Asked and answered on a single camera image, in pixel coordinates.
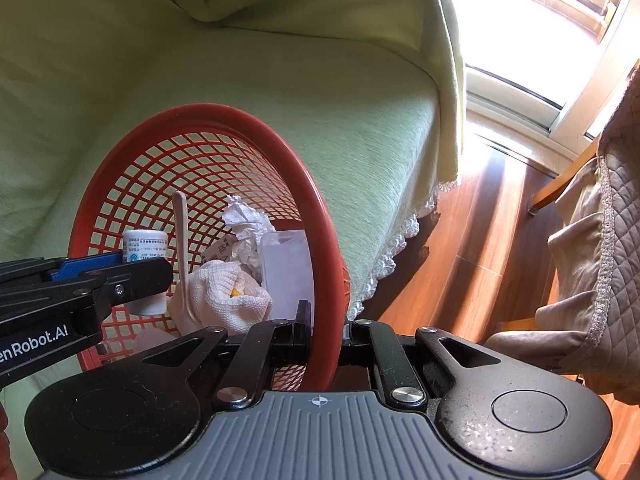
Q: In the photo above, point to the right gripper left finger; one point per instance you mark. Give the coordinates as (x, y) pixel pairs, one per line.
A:
(251, 360)

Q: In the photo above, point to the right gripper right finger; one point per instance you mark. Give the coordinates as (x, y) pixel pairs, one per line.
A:
(375, 346)

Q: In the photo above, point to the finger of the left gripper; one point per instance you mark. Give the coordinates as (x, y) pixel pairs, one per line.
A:
(101, 288)
(41, 270)

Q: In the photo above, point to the white pill bottle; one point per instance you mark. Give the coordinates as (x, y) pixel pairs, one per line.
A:
(148, 298)

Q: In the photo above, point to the cream knitted cloth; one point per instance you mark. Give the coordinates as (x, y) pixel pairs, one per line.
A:
(220, 294)

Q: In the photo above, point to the clear plastic case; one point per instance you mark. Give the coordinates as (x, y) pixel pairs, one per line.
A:
(286, 271)

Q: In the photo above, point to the white plastic spoon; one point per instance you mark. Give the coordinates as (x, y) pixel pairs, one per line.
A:
(180, 206)

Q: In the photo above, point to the white tissue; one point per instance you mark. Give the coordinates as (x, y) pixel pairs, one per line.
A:
(248, 225)

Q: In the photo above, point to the red plastic mesh basket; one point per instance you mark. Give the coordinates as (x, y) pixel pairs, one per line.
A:
(210, 152)

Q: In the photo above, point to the white green medicine box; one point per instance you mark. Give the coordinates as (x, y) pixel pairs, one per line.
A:
(221, 249)

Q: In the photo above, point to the person left hand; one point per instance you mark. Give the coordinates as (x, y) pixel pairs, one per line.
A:
(7, 469)

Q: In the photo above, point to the beige quilted covered chair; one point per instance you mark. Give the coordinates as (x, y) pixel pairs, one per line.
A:
(593, 328)

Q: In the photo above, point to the green covered sofa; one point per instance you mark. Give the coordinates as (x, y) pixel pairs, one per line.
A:
(369, 93)

